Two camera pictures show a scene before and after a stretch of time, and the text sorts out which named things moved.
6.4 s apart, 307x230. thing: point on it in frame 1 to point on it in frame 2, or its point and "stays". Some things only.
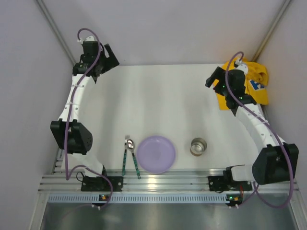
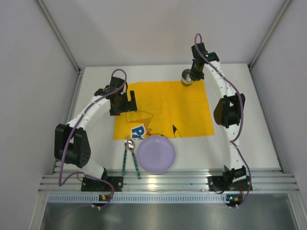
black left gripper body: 108,60 to 125,105
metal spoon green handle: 131,145 stays
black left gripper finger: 112,62 to 131,106
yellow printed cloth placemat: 255,83 to 167,109
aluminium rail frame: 55,181 stays
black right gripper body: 216,77 to 196,73
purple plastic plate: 156,154 stays
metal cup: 198,145 to 186,80
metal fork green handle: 124,156 stays
